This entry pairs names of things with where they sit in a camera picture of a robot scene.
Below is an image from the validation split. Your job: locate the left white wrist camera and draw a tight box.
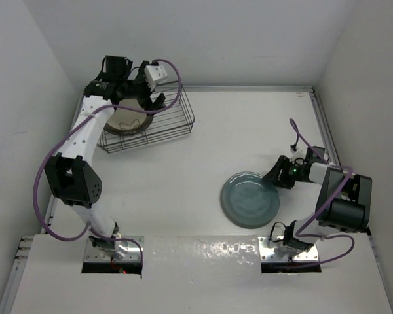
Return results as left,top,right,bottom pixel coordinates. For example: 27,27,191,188
144,65,168,91

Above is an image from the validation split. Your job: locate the metal base plate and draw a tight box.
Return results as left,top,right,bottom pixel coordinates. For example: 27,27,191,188
83,236,144,263
257,235,319,264

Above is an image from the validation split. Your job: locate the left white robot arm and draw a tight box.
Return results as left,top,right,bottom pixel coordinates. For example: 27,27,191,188
38,56,168,259

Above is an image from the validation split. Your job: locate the light blue ceramic plate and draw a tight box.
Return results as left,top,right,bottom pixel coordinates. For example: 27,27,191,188
219,172,280,229

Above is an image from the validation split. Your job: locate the brown rimmed cream plate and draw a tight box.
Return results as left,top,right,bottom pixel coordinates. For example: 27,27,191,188
104,109,153,136

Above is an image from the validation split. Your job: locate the wire dish rack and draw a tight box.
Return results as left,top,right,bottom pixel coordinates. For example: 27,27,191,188
97,88,195,153

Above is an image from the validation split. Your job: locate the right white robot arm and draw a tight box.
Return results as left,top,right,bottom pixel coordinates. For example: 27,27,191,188
262,146,373,254

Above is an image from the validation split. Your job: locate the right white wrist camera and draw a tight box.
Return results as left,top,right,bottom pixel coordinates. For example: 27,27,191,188
289,145,305,163

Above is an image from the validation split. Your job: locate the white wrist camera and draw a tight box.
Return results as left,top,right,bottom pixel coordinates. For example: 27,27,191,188
289,145,305,163
144,65,168,91

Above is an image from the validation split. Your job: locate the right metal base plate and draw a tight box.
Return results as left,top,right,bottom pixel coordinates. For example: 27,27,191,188
257,235,319,264

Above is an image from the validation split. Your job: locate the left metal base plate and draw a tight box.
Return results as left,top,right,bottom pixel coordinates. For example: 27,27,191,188
83,236,144,263

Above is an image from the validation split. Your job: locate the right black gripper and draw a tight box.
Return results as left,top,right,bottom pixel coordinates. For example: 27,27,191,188
262,156,312,190

